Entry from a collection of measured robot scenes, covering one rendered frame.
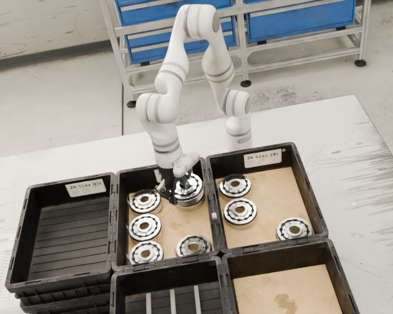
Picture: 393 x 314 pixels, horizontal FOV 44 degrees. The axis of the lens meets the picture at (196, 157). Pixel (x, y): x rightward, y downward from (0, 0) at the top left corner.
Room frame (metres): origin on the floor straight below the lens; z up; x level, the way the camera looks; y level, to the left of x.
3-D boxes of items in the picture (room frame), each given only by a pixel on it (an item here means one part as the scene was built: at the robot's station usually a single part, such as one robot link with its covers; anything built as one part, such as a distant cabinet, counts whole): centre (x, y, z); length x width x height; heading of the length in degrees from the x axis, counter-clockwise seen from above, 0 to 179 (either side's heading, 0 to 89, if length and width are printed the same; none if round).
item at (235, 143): (1.36, -0.17, 0.79); 0.09 x 0.09 x 0.17; 78
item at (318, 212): (0.98, -0.17, 0.92); 0.40 x 0.30 x 0.02; 178
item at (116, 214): (0.99, 0.13, 0.92); 0.40 x 0.30 x 0.02; 178
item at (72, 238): (1.00, 0.43, 0.87); 0.40 x 0.30 x 0.11; 178
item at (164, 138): (0.97, 0.08, 1.27); 0.09 x 0.07 x 0.15; 63
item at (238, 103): (1.36, -0.17, 0.95); 0.09 x 0.09 x 0.17; 59
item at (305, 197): (0.98, -0.17, 0.87); 0.40 x 0.30 x 0.11; 178
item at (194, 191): (0.99, 0.05, 1.01); 0.10 x 0.10 x 0.01
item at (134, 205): (1.10, 0.19, 0.86); 0.10 x 0.10 x 0.01
